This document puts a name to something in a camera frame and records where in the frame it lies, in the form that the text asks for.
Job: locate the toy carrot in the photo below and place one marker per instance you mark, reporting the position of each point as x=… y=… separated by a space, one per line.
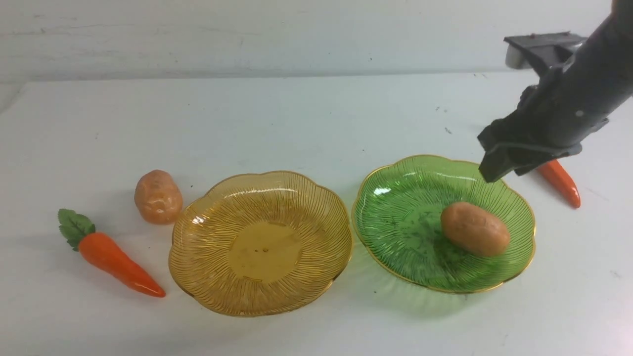
x=100 y=251
x=560 y=179

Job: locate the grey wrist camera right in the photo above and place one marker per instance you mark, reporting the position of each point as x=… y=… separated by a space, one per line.
x=540 y=52

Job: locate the green ribbed plastic plate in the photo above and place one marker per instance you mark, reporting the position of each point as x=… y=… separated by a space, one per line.
x=397 y=217

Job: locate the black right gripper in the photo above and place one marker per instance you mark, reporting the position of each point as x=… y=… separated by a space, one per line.
x=547 y=125

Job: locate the toy potato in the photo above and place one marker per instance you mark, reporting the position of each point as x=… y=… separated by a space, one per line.
x=158 y=198
x=474 y=229

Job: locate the amber ribbed plastic plate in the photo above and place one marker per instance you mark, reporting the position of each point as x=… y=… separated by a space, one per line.
x=261 y=244

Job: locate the dark grey robot arm right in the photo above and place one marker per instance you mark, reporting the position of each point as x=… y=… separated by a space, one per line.
x=582 y=81

